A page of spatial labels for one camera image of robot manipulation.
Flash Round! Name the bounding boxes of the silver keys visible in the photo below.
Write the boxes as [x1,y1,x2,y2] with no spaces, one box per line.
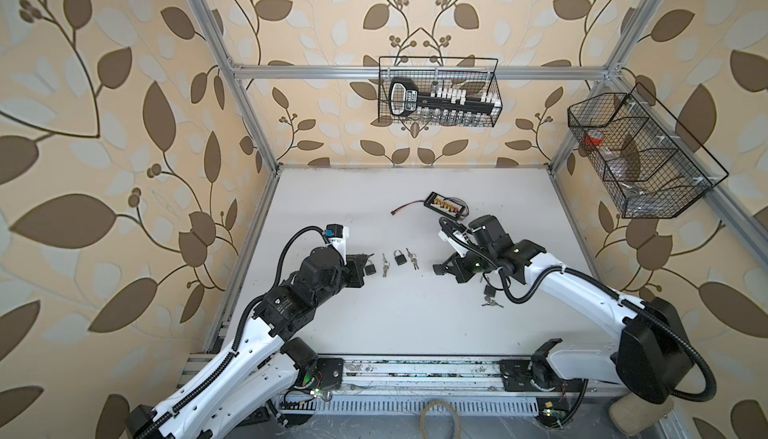
[382,253,390,278]
[406,249,419,270]

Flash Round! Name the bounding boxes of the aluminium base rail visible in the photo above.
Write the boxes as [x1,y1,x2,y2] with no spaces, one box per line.
[181,353,627,430]

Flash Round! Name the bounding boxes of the beige foam roll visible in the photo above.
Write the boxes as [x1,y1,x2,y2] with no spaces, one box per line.
[608,393,674,436]

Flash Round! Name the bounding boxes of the black tool set in basket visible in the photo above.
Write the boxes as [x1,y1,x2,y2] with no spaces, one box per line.
[386,78,502,117]

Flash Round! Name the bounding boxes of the wire basket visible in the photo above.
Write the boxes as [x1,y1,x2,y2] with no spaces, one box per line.
[377,55,503,128]
[567,83,729,219]

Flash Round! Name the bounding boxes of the black padlock with key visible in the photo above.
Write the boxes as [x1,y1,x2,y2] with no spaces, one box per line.
[393,250,409,266]

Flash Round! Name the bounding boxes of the back wire basket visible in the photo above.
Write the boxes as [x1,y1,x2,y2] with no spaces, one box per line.
[377,55,503,128]

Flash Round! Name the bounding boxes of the aluminium frame post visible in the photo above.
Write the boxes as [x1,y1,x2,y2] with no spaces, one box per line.
[187,0,279,176]
[548,0,688,175]

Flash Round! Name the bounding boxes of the right wire basket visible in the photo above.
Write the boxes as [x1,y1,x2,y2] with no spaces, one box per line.
[567,83,729,219]

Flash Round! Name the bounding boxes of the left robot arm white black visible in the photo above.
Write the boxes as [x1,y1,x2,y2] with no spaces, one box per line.
[125,224,367,438]

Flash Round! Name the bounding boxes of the black padlock right open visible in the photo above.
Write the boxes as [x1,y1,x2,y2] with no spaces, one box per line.
[364,262,377,276]

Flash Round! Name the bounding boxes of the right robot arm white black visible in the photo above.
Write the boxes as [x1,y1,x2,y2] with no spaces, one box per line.
[434,215,717,404]

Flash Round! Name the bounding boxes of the aluminium frame post left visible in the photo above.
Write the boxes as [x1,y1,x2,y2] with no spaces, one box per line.
[187,0,279,176]

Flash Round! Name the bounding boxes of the red item in basket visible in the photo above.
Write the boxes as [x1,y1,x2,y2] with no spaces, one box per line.
[584,129,605,149]

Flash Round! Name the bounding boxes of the aluminium frame post right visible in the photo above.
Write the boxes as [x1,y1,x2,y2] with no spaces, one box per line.
[548,0,688,175]

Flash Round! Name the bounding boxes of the silver keys on table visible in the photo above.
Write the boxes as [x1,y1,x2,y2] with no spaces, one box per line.
[382,253,390,278]

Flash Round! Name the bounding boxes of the aluminium back crossbar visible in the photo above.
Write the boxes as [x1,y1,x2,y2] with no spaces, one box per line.
[230,64,610,82]

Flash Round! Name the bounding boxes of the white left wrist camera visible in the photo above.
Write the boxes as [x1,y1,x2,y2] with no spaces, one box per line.
[325,224,349,263]

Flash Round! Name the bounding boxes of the rope ring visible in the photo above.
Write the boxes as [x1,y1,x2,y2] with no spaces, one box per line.
[418,400,463,439]

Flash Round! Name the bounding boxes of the black charging board yellow connectors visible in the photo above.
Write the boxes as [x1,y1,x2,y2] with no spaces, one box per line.
[423,192,469,222]

